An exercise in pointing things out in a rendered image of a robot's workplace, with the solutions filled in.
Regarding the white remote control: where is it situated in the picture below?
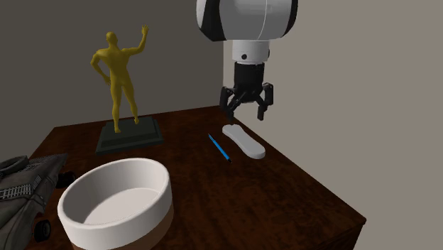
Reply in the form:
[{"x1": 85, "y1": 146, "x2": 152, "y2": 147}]
[{"x1": 221, "y1": 124, "x2": 267, "y2": 160}]

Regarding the yellow human figure statue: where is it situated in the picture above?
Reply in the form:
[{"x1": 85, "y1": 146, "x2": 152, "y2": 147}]
[{"x1": 90, "y1": 23, "x2": 165, "y2": 156}]

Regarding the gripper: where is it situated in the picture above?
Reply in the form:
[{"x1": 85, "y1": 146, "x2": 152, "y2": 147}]
[{"x1": 219, "y1": 61, "x2": 275, "y2": 125}]

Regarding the grey toy car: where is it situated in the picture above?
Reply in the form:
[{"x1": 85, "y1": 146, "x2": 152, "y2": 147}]
[{"x1": 0, "y1": 153, "x2": 77, "y2": 250}]

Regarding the white bowl with brown base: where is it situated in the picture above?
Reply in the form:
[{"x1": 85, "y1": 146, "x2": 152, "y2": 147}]
[{"x1": 57, "y1": 158, "x2": 174, "y2": 250}]

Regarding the dark brown wooden table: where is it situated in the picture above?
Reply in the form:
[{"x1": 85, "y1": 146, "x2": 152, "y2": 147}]
[{"x1": 26, "y1": 105, "x2": 367, "y2": 250}]

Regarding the blue pen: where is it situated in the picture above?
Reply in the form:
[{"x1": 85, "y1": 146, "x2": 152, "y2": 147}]
[{"x1": 207, "y1": 133, "x2": 233, "y2": 164}]

